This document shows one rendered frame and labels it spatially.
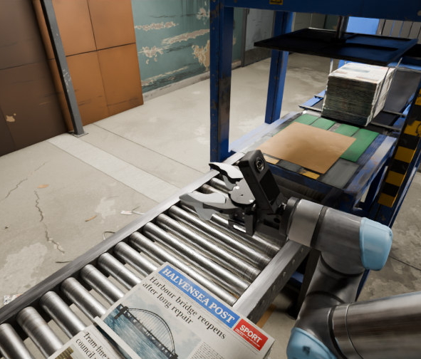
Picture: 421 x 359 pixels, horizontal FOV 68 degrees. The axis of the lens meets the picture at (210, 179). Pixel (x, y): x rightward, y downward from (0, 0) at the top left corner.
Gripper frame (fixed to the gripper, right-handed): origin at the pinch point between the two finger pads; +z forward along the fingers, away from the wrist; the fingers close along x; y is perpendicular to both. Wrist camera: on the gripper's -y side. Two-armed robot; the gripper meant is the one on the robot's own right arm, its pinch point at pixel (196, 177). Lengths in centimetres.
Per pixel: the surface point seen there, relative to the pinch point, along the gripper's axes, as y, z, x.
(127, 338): 17.1, -0.2, -27.4
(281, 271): 47, -15, 17
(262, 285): 45.5, -11.9, 9.7
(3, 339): 39, 39, -39
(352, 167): 57, -23, 93
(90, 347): 16.3, 4.1, -31.8
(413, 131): 20, -39, 70
